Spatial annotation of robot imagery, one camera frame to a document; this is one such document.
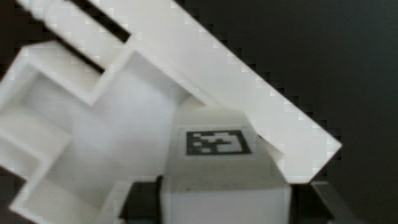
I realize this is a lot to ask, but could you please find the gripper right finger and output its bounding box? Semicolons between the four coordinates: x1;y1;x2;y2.
310;182;355;224

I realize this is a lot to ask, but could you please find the white chair seat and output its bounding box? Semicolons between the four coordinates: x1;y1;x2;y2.
0;0;214;224

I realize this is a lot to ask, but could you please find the white U-shaped fence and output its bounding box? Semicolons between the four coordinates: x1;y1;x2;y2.
88;0;340;184

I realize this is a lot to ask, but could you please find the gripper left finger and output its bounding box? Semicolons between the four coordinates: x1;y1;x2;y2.
93;181;133;224

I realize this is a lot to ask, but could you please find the white chair leg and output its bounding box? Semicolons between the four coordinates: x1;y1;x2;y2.
159;99;291;224

